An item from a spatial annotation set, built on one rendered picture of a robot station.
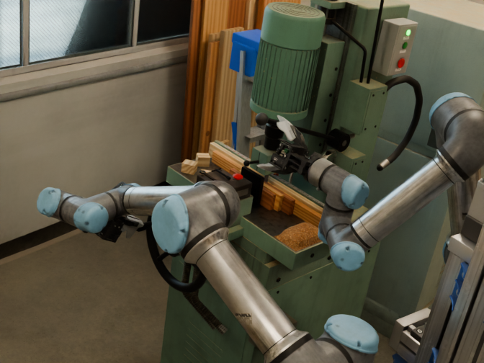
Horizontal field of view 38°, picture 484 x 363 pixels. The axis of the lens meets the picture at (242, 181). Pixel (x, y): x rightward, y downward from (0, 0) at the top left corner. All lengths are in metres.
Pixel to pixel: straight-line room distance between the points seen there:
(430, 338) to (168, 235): 0.62
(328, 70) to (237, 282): 0.89
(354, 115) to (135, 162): 1.80
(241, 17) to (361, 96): 1.73
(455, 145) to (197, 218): 0.60
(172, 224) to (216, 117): 2.14
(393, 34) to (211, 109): 1.58
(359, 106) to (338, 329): 0.86
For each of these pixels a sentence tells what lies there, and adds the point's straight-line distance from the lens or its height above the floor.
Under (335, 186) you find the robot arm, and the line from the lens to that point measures 1.75.
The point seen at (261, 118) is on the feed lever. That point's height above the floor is 1.26.
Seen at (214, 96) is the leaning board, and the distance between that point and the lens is 3.55.
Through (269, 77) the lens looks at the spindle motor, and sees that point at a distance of 2.04.
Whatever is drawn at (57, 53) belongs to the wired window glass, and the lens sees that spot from 3.26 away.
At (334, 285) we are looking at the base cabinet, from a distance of 2.43.
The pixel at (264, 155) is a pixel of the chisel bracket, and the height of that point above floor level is 1.05.
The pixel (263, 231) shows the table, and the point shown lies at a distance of 2.06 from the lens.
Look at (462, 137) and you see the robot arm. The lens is 1.65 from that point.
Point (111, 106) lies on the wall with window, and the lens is 3.47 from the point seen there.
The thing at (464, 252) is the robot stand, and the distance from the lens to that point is 1.51.
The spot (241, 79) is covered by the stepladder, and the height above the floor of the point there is 0.99.
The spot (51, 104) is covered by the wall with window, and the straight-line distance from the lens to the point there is 3.23.
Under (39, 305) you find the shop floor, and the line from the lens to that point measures 3.17.
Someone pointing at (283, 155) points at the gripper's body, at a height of 1.18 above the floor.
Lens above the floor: 1.95
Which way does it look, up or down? 27 degrees down
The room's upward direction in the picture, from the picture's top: 9 degrees clockwise
